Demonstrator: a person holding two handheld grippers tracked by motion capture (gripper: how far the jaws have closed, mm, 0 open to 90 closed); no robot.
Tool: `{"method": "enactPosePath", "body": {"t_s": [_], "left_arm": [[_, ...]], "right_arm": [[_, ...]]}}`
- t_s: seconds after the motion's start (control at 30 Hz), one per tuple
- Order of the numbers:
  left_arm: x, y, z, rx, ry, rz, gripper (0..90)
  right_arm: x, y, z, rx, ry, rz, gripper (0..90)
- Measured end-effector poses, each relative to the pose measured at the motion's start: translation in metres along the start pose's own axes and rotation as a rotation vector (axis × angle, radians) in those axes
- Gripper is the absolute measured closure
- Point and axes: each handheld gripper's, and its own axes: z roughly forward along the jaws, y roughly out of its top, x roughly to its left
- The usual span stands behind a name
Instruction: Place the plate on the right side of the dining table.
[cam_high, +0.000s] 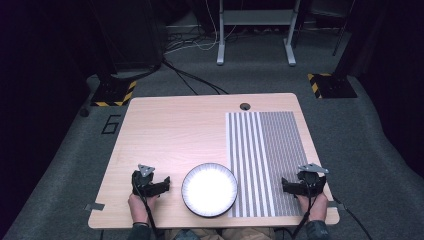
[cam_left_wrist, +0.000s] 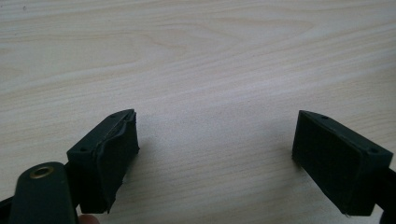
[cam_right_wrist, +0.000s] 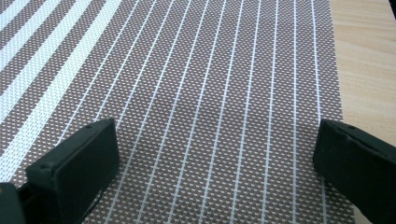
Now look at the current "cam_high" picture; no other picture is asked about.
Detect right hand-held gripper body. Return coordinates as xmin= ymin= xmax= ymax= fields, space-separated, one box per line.
xmin=293 ymin=162 xmax=330 ymax=198

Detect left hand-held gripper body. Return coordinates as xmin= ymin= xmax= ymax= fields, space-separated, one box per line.
xmin=131 ymin=163 xmax=162 ymax=198

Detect person's right hand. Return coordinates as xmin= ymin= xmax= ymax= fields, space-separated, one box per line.
xmin=296 ymin=191 xmax=330 ymax=223

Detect person's left hand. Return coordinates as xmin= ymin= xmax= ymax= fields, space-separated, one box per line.
xmin=127 ymin=192 xmax=160 ymax=225

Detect grey striped mat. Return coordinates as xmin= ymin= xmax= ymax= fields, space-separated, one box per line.
xmin=225 ymin=110 xmax=310 ymax=219

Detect grey tape piece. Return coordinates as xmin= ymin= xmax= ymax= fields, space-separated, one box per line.
xmin=327 ymin=200 xmax=346 ymax=211
xmin=84 ymin=202 xmax=106 ymax=212

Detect white plate with dark rim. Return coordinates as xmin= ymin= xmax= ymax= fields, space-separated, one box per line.
xmin=181 ymin=162 xmax=239 ymax=219

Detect person's legs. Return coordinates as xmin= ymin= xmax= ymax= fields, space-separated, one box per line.
xmin=164 ymin=227 xmax=277 ymax=240

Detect black base with hazard tape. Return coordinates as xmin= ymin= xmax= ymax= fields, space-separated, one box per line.
xmin=90 ymin=73 xmax=138 ymax=108
xmin=306 ymin=72 xmax=359 ymax=100

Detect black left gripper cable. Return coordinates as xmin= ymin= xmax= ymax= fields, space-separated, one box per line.
xmin=132 ymin=171 xmax=160 ymax=240

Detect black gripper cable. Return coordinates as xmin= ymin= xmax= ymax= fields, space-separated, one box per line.
xmin=291 ymin=181 xmax=318 ymax=240
xmin=132 ymin=171 xmax=160 ymax=240

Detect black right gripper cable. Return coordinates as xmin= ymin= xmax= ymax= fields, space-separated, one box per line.
xmin=291 ymin=181 xmax=318 ymax=240

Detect black cable beside table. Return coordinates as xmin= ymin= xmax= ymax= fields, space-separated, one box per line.
xmin=332 ymin=195 xmax=375 ymax=240

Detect black floor cables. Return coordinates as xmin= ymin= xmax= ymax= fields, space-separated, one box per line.
xmin=161 ymin=58 xmax=230 ymax=96

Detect white floor cables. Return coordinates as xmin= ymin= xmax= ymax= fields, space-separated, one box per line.
xmin=164 ymin=0 xmax=241 ymax=54

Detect white metal stand frame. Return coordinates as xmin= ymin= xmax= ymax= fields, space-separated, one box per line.
xmin=216 ymin=0 xmax=302 ymax=67

